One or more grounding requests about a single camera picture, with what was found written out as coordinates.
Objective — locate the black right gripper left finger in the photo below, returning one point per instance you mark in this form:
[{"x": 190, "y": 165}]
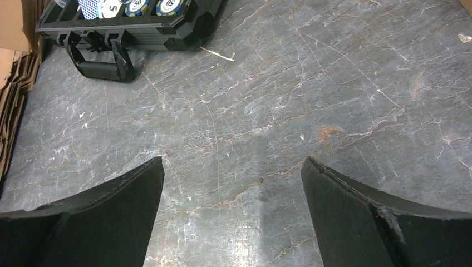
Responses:
[{"x": 107, "y": 225}]

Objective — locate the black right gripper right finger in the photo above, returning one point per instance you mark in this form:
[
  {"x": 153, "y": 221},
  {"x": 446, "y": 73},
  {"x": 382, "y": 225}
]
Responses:
[{"x": 358, "y": 225}]

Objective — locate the black poker chip case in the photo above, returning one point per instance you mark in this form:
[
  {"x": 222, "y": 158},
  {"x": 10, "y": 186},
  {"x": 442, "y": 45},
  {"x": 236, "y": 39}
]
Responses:
[{"x": 98, "y": 47}]

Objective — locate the flat cardboard sheet stack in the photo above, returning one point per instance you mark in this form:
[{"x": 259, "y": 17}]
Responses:
[{"x": 21, "y": 56}]

